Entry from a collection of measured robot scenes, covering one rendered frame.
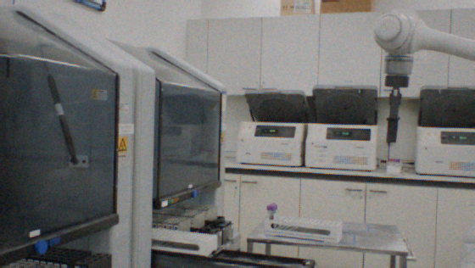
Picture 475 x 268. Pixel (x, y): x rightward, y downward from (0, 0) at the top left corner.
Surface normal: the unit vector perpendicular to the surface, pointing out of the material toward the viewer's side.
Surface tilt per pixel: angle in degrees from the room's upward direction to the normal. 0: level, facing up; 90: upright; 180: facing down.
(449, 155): 90
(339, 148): 90
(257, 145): 90
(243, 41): 90
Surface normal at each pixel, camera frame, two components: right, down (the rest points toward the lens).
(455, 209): -0.32, 0.02
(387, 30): -0.58, 0.00
